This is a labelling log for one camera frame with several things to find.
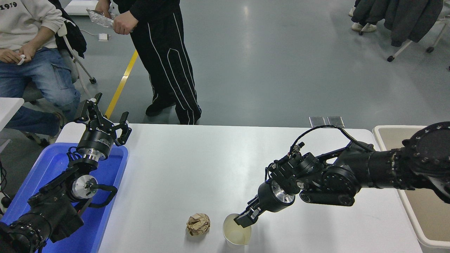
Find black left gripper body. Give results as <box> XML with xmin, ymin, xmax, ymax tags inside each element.
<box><xmin>77</xmin><ymin>124</ymin><xmax>117</xmax><ymax>155</ymax></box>

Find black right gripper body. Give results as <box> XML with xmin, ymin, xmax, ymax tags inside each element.
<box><xmin>257</xmin><ymin>181</ymin><xmax>288</xmax><ymax>213</ymax></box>

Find white paper cup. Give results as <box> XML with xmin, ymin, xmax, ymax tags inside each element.
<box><xmin>223</xmin><ymin>213</ymin><xmax>252</xmax><ymax>251</ymax></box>

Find person's left hand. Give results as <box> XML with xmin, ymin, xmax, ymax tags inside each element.
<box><xmin>18</xmin><ymin>44</ymin><xmax>37</xmax><ymax>61</ymax></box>
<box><xmin>113</xmin><ymin>11</ymin><xmax>138</xmax><ymax>35</ymax></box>

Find person's right hand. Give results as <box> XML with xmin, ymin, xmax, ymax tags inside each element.
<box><xmin>0</xmin><ymin>48</ymin><xmax>22</xmax><ymax>64</ymax></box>
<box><xmin>95</xmin><ymin>0</ymin><xmax>112</xmax><ymax>19</ymax></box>

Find grey wheeled chair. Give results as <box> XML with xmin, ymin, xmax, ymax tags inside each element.
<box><xmin>21</xmin><ymin>19</ymin><xmax>97</xmax><ymax>146</ymax></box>

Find crumpled tan paper ball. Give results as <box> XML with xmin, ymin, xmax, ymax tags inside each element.
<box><xmin>186</xmin><ymin>213</ymin><xmax>211</xmax><ymax>236</ymax></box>

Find person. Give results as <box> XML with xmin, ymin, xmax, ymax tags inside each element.
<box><xmin>349</xmin><ymin>5</ymin><xmax>377</xmax><ymax>33</ymax></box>
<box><xmin>95</xmin><ymin>0</ymin><xmax>202</xmax><ymax>125</ymax></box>
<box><xmin>0</xmin><ymin>0</ymin><xmax>82</xmax><ymax>144</ymax></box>

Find blue plastic tray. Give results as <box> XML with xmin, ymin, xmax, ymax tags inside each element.
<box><xmin>0</xmin><ymin>142</ymin><xmax>129</xmax><ymax>253</ymax></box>

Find small white table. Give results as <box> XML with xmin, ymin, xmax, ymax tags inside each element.
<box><xmin>0</xmin><ymin>97</ymin><xmax>25</xmax><ymax>132</ymax></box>

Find white flat floor board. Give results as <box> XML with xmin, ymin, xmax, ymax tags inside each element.
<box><xmin>64</xmin><ymin>0</ymin><xmax>102</xmax><ymax>15</ymax></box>

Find large pale bin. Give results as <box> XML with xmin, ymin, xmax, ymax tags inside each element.
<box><xmin>373</xmin><ymin>125</ymin><xmax>450</xmax><ymax>250</ymax></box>

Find white wheeled chair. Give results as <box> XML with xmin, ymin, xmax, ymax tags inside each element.
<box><xmin>359</xmin><ymin>14</ymin><xmax>450</xmax><ymax>63</ymax></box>

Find black hanging jacket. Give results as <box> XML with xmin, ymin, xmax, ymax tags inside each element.
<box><xmin>352</xmin><ymin>0</ymin><xmax>388</xmax><ymax>26</ymax></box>

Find dark grey jacket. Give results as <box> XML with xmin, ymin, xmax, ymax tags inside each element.
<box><xmin>383</xmin><ymin>0</ymin><xmax>444</xmax><ymax>47</ymax></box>

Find black cable bundle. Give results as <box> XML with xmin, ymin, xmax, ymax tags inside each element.
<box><xmin>0</xmin><ymin>158</ymin><xmax>13</xmax><ymax>215</ymax></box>

